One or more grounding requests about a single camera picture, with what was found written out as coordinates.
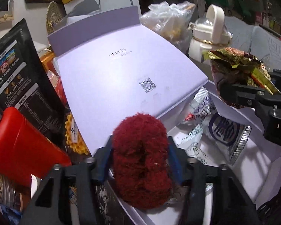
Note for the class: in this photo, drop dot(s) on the row of bottles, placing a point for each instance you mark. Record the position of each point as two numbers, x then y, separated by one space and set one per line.
274 24

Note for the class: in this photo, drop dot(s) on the black standing pouch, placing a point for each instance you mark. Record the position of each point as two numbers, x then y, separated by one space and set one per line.
20 75

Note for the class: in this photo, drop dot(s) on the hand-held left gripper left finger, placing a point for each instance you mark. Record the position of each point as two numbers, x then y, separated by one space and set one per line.
105 166

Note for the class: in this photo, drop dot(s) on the clear plastic bag of snacks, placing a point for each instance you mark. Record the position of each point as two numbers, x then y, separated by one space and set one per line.
165 21

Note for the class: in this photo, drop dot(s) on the red plastic container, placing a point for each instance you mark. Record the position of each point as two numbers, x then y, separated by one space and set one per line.
25 145

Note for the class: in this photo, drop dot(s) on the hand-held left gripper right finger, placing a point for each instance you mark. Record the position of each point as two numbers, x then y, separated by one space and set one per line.
176 164

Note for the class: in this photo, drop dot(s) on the grey paper bag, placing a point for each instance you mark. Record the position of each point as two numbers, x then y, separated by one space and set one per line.
84 7

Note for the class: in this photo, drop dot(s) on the yellow waffle snack bag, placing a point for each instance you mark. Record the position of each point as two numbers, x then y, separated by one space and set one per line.
76 136

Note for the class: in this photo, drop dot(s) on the wall intercom panel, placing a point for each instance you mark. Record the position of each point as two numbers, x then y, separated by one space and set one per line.
3 11

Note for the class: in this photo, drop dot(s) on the round woven gold mat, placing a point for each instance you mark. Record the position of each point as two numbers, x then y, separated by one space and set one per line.
54 16

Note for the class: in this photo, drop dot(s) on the red snack packet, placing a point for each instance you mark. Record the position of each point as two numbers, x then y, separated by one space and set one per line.
60 91

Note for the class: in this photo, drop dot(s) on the red fluffy scrunchie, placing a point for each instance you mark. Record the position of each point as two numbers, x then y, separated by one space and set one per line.
140 159

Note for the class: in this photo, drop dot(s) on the silver foil packet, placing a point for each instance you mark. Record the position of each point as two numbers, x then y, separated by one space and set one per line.
224 133

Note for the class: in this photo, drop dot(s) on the gold brown snack packet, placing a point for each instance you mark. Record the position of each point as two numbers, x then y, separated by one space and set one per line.
236 61

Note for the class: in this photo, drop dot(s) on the purple gift box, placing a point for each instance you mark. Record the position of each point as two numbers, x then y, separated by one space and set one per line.
112 75

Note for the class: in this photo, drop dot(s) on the white blue snack packet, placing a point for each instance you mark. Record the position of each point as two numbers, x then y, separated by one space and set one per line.
201 109

